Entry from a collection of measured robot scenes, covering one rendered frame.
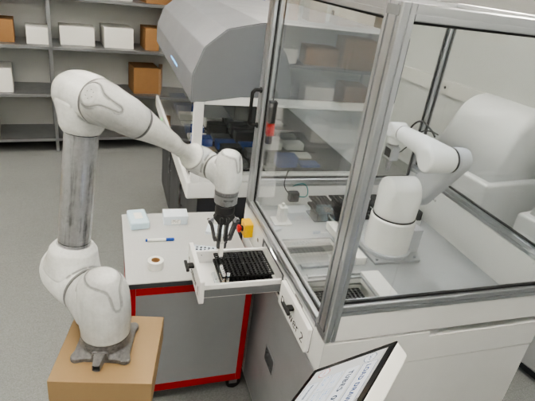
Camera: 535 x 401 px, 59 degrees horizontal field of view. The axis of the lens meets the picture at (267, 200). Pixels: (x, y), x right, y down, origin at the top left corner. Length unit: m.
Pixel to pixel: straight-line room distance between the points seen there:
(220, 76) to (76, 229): 1.23
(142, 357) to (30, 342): 1.48
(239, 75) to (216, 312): 1.20
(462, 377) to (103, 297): 1.42
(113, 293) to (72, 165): 0.40
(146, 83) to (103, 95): 4.22
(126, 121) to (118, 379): 0.77
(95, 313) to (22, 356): 1.49
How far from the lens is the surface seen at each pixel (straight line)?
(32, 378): 2.85
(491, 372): 2.25
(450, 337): 1.93
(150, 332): 1.72
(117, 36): 5.39
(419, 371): 1.98
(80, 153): 1.50
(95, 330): 1.56
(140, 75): 5.48
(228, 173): 1.70
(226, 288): 1.90
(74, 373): 1.62
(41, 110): 5.94
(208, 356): 2.47
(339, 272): 1.47
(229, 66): 2.50
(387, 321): 1.69
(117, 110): 1.32
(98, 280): 1.51
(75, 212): 1.57
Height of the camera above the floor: 2.02
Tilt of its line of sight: 26 degrees down
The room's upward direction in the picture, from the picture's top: 8 degrees clockwise
